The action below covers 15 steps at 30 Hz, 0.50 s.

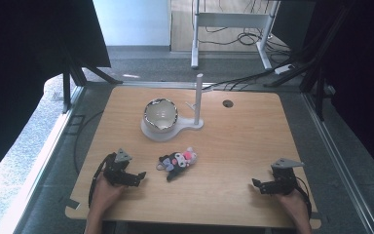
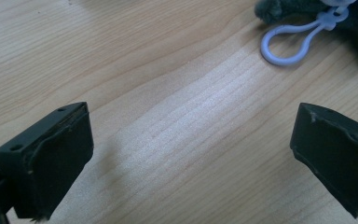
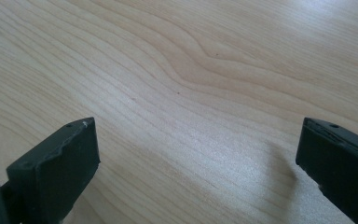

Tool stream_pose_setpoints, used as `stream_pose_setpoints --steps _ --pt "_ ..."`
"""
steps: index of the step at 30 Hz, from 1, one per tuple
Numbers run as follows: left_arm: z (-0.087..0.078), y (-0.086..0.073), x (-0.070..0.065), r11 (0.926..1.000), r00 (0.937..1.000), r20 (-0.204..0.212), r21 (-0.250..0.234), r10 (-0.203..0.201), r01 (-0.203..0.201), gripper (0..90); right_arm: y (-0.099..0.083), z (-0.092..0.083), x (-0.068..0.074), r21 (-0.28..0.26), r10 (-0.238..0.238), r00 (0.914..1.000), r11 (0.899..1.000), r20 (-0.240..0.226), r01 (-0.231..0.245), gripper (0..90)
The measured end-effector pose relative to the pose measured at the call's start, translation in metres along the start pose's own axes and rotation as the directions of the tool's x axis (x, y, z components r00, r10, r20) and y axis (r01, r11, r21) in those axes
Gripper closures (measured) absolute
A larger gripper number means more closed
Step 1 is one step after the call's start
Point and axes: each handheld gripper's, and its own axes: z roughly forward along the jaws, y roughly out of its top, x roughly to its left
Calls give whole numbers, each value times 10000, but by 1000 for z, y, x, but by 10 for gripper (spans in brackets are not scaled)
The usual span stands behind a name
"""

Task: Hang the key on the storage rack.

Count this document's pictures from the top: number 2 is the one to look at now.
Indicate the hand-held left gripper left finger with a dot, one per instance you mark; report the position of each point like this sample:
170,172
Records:
49,161

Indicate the white plastic loop clip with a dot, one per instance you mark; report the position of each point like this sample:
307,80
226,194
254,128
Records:
292,37

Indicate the dark grey plush toy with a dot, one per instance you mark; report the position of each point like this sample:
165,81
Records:
348,18

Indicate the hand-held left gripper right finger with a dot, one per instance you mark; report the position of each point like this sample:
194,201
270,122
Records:
335,155

